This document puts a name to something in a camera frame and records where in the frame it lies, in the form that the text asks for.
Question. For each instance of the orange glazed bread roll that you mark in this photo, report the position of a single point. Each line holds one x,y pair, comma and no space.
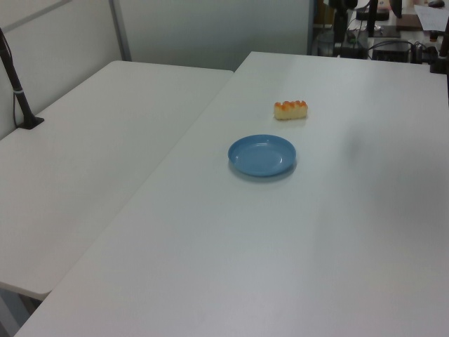
291,110

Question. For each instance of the blue round plastic plate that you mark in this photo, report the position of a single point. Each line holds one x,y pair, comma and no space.
262,155

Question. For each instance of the white adjacent table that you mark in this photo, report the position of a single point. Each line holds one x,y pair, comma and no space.
70,158

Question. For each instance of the blue partition edge strip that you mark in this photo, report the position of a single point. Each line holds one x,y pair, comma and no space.
311,26

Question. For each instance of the black electronics box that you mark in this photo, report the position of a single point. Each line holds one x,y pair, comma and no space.
391,51

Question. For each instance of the brown thin pole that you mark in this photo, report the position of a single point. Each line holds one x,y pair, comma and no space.
372,17

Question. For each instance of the dark clamp stand with pole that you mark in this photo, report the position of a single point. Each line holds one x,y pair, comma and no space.
439,63

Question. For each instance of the white paper sheet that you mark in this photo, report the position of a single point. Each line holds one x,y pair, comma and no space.
430,17

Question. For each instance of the grey partition frame post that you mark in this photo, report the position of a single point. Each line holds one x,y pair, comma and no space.
121,29

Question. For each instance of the black background post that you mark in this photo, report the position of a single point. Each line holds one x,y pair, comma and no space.
340,28

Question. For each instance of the black slanted camera stand pole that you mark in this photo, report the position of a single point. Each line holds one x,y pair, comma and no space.
15,84

